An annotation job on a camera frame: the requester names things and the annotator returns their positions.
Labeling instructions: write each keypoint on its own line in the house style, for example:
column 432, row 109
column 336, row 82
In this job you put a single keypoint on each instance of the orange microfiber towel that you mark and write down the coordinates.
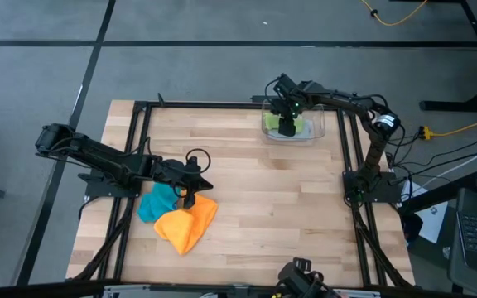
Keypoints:
column 189, row 225

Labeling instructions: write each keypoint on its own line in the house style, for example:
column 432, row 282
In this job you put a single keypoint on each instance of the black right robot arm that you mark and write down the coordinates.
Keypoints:
column 373, row 155

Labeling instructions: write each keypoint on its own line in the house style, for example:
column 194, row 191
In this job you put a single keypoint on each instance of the black aluminium table frame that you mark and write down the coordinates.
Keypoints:
column 205, row 104

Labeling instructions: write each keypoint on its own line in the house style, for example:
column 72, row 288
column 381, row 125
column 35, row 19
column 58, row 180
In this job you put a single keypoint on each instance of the teal microfiber towel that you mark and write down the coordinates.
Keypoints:
column 155, row 205

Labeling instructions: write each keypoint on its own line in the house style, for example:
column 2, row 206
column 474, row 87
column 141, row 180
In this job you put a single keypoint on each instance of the lime green microfiber towel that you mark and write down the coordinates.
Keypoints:
column 271, row 122

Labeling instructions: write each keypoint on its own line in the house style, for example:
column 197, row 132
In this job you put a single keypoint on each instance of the black desk frame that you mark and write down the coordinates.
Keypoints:
column 445, row 106

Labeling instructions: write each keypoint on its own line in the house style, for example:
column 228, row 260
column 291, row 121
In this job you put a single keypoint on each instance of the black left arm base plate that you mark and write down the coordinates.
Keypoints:
column 97, row 189

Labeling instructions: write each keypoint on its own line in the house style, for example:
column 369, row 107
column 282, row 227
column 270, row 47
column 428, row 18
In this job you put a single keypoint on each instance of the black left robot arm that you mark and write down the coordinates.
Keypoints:
column 97, row 157

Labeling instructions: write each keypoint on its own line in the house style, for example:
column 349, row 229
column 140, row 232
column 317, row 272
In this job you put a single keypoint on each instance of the silver metal bracket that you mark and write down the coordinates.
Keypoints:
column 360, row 294
column 122, row 289

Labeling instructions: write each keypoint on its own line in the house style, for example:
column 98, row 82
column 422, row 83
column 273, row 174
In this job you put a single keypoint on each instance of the black rig beam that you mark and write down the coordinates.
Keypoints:
column 56, row 289

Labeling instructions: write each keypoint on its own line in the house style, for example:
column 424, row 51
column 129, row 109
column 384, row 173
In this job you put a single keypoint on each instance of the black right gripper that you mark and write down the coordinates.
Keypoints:
column 290, row 97

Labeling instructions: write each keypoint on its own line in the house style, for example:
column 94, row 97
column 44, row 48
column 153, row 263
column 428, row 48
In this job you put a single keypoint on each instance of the dark blue pouch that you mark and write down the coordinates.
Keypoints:
column 412, row 227

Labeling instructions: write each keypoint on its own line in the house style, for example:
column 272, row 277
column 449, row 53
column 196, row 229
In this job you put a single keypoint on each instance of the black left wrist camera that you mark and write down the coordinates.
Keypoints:
column 189, row 200

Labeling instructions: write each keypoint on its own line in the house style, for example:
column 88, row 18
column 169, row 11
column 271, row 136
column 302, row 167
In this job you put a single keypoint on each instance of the black table-level camera mount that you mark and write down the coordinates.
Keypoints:
column 241, row 289

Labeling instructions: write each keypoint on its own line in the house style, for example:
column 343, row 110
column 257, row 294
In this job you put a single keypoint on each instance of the clear plastic bin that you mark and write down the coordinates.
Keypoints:
column 317, row 124

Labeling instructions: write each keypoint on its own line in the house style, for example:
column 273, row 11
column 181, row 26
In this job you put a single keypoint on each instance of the white paper sheet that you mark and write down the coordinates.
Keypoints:
column 435, row 223

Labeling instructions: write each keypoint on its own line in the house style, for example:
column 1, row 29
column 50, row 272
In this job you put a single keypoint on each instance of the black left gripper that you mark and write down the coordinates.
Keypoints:
column 176, row 174

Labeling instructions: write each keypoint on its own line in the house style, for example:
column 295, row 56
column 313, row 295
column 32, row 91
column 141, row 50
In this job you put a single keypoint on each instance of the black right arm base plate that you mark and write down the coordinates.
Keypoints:
column 385, row 192

